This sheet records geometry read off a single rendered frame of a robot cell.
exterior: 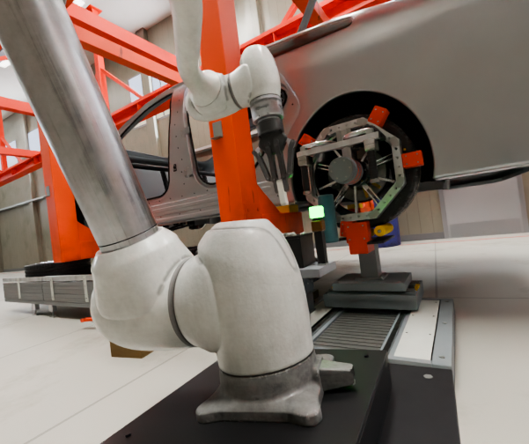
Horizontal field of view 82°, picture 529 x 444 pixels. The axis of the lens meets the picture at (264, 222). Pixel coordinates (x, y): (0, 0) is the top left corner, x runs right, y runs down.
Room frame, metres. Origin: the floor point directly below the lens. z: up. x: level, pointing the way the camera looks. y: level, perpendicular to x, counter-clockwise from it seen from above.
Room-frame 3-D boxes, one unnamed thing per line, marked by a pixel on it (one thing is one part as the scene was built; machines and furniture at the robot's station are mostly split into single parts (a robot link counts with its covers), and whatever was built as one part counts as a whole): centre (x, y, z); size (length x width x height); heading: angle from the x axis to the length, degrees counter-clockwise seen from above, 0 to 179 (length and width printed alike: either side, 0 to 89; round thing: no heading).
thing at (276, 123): (0.85, -0.05, 0.86); 0.08 x 0.07 x 0.09; 71
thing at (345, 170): (1.63, -0.47, 0.85); 0.21 x 0.14 x 0.14; 148
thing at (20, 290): (3.60, 2.42, 0.20); 1.00 x 0.86 x 0.39; 58
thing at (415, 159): (1.53, -0.78, 0.85); 0.09 x 0.08 x 0.07; 58
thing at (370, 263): (1.83, -0.60, 0.32); 0.40 x 0.30 x 0.28; 58
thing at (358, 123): (1.69, -0.51, 0.85); 0.54 x 0.07 x 0.54; 58
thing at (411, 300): (1.83, -0.60, 0.13); 0.50 x 0.36 x 0.10; 58
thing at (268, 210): (1.93, -0.06, 0.69); 0.52 x 0.17 x 0.35; 148
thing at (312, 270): (1.20, -0.02, 0.44); 0.43 x 0.17 x 0.03; 58
